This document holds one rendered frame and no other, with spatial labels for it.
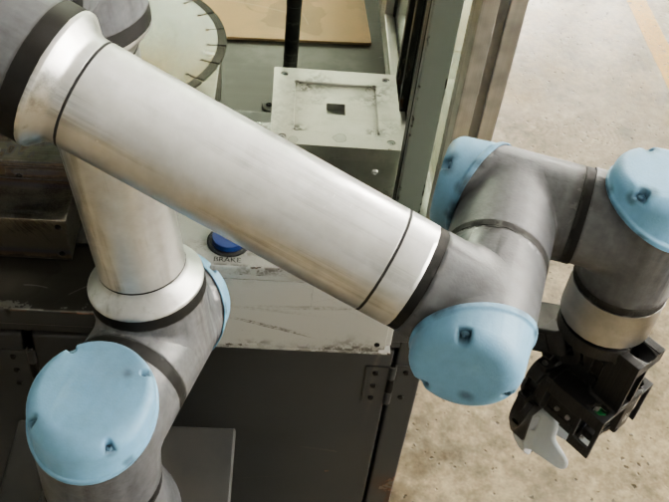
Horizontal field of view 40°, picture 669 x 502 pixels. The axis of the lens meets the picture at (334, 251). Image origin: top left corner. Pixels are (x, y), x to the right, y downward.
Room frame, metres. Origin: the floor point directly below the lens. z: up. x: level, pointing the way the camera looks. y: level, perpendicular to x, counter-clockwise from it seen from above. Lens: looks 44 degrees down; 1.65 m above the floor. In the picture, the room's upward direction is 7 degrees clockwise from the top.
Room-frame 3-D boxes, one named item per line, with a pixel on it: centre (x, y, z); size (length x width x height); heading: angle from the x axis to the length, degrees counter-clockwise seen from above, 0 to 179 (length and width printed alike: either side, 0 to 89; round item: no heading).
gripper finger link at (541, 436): (0.50, -0.22, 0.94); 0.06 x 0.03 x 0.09; 45
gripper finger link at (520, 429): (0.51, -0.20, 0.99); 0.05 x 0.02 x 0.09; 135
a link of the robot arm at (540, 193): (0.52, -0.12, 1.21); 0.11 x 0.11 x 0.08; 78
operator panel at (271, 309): (0.78, 0.06, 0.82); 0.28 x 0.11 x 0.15; 96
